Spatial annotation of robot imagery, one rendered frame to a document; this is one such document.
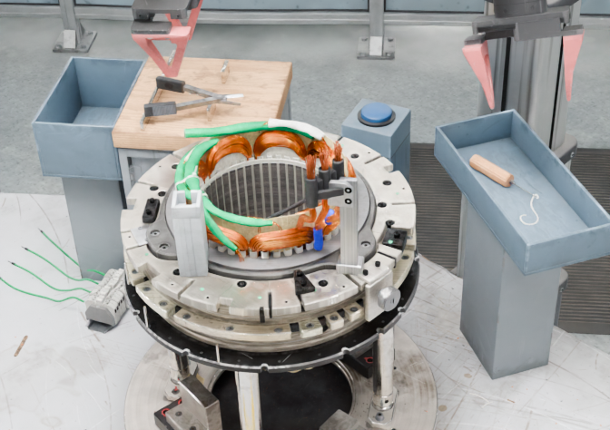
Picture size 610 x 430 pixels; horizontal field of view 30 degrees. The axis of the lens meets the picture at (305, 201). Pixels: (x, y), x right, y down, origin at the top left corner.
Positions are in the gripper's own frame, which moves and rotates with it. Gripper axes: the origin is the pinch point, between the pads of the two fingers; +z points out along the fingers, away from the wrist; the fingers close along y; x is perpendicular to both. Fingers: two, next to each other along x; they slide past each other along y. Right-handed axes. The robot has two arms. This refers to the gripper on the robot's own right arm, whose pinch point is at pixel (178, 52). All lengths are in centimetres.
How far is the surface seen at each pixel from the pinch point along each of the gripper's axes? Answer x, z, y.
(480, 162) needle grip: 37.3, 11.9, 5.3
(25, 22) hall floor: -115, 124, -206
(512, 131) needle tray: 41.2, 12.8, -2.3
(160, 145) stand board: -2.4, 10.0, 6.0
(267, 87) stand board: 9.4, 9.3, -6.0
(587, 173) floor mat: 69, 123, -131
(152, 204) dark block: 2.0, 3.5, 24.6
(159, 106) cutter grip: -2.4, 5.6, 3.7
